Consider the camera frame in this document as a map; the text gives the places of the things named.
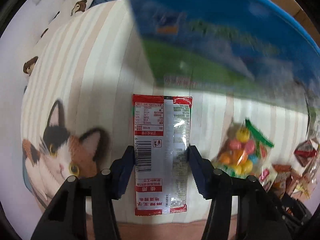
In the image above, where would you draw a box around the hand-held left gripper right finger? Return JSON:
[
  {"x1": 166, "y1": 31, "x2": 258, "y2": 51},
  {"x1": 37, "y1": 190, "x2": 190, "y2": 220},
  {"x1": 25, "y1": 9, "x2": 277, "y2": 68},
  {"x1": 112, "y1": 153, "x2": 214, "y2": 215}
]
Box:
[{"x1": 186, "y1": 145, "x2": 292, "y2": 240}]

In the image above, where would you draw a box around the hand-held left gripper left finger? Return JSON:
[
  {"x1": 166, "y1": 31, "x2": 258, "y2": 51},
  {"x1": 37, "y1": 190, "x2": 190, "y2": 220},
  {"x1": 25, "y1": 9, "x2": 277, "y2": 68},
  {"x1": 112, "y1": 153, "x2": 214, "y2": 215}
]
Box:
[{"x1": 30, "y1": 145, "x2": 137, "y2": 240}]

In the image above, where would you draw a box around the red and white snack packet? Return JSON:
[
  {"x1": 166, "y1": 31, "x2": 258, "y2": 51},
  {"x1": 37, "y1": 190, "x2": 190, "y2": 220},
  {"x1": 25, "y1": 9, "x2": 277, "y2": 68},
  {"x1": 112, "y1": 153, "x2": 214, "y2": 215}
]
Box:
[{"x1": 132, "y1": 94, "x2": 193, "y2": 216}]

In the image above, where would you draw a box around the blue and green milk carton box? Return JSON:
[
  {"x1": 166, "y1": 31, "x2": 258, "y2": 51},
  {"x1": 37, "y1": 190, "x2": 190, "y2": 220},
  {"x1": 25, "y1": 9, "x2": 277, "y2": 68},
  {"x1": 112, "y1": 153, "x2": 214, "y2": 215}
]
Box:
[{"x1": 124, "y1": 0, "x2": 320, "y2": 120}]

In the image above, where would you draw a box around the orange red small snack packet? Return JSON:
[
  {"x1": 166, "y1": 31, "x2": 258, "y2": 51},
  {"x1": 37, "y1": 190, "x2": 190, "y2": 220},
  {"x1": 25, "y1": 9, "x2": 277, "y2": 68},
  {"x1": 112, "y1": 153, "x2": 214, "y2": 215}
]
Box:
[
  {"x1": 287, "y1": 172, "x2": 315, "y2": 200},
  {"x1": 272, "y1": 164, "x2": 293, "y2": 198}
]

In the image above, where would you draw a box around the pink and white small packet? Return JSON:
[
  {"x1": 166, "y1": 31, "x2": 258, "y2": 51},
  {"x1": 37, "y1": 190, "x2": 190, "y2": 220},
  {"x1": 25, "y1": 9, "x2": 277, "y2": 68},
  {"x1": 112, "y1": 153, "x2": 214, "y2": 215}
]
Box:
[{"x1": 259, "y1": 168, "x2": 277, "y2": 193}]

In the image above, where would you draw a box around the colourful candy bag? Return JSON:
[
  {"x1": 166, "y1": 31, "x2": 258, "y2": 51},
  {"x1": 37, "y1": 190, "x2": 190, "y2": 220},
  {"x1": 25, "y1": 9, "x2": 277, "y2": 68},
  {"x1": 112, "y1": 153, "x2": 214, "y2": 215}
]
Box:
[{"x1": 212, "y1": 119, "x2": 275, "y2": 179}]

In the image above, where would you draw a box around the dark red snack packet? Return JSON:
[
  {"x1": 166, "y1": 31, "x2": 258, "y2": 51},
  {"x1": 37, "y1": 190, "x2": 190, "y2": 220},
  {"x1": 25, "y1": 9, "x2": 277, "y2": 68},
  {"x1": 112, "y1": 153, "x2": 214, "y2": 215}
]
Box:
[{"x1": 294, "y1": 139, "x2": 320, "y2": 167}]

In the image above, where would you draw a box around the cat print striped blanket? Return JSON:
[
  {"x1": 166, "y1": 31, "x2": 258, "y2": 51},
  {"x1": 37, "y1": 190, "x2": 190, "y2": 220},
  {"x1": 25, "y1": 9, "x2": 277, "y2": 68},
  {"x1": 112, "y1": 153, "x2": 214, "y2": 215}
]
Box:
[{"x1": 20, "y1": 0, "x2": 316, "y2": 227}]

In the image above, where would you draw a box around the bear print white cloth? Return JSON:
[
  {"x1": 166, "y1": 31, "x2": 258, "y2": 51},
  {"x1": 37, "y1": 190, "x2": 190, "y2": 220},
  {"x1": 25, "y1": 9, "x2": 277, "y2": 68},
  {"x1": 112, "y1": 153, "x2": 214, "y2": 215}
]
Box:
[{"x1": 23, "y1": 0, "x2": 100, "y2": 77}]

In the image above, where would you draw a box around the brown cardboard box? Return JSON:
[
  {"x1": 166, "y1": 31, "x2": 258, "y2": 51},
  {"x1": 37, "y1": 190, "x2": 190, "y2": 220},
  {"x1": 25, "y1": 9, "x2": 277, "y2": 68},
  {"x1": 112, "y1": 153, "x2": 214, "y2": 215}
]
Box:
[{"x1": 235, "y1": 0, "x2": 320, "y2": 46}]

